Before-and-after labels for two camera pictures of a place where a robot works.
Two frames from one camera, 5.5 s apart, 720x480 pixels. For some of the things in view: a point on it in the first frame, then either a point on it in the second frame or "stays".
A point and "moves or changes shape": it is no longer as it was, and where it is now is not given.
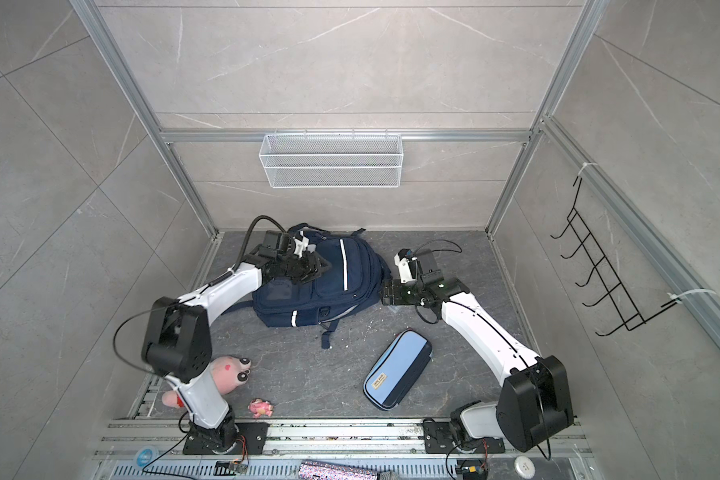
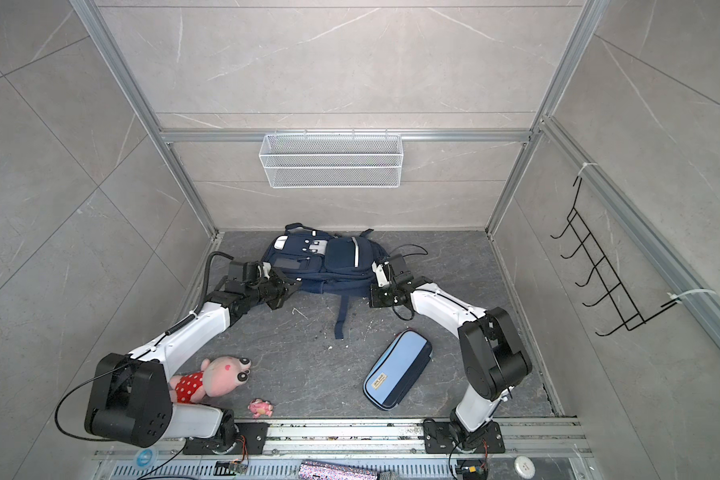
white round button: x=525 y=467 stays
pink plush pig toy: x=227 y=371 stays
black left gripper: x=313 y=266 → x=284 y=283
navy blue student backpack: x=356 y=272 moves or changes shape
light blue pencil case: x=397 y=370 stays
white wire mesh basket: x=332 y=160 stays
